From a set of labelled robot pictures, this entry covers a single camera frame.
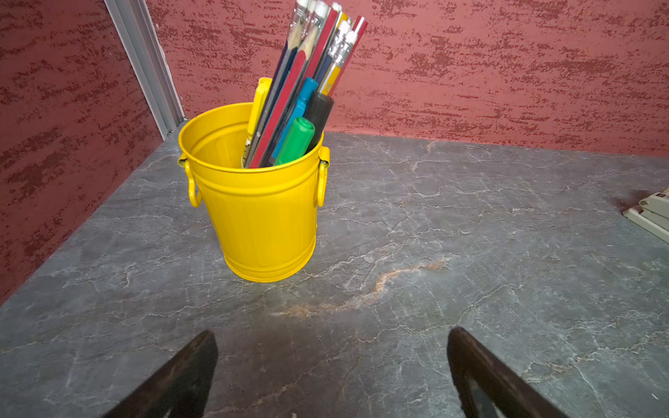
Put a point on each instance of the blue marker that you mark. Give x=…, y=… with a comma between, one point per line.
x=297, y=109

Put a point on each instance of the beige stapler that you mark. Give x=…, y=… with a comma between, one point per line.
x=651, y=213

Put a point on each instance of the bundle of pencils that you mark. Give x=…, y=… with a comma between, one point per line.
x=332, y=62

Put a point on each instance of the black marker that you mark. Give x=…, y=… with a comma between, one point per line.
x=317, y=112

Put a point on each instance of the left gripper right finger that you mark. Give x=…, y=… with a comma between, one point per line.
x=486, y=386

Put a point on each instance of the yellow highlighter pen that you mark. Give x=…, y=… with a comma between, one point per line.
x=260, y=96

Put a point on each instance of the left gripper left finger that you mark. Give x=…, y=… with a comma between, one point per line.
x=180, y=388

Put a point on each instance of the green marker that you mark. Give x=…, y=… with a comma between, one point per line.
x=297, y=141

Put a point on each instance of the left aluminium corner post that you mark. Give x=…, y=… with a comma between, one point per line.
x=138, y=35

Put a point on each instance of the yellow metal pencil bucket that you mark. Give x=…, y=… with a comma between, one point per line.
x=265, y=219

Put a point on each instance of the red pencil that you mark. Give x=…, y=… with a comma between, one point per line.
x=311, y=24

